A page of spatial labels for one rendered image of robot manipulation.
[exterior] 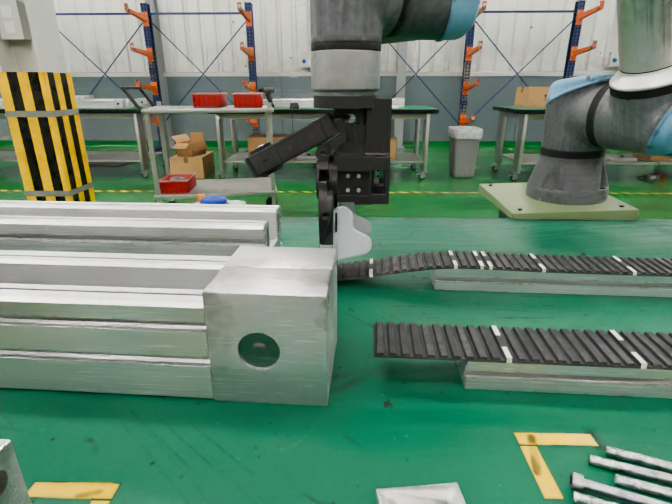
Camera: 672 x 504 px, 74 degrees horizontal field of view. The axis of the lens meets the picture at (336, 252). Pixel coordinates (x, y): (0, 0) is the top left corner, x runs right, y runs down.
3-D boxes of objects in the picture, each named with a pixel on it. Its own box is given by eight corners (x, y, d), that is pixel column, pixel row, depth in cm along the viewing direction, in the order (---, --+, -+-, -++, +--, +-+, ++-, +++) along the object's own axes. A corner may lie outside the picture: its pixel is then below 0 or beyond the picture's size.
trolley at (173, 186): (277, 206, 401) (271, 86, 366) (281, 223, 350) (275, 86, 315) (156, 212, 383) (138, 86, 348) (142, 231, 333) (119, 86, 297)
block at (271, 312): (338, 326, 46) (339, 239, 43) (327, 407, 35) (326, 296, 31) (253, 323, 47) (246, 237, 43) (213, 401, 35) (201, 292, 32)
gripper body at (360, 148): (388, 211, 49) (393, 95, 45) (311, 209, 50) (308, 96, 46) (386, 195, 57) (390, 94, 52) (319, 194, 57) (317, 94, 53)
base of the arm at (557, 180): (516, 186, 100) (521, 141, 96) (586, 185, 99) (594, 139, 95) (540, 206, 86) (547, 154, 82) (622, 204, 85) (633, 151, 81)
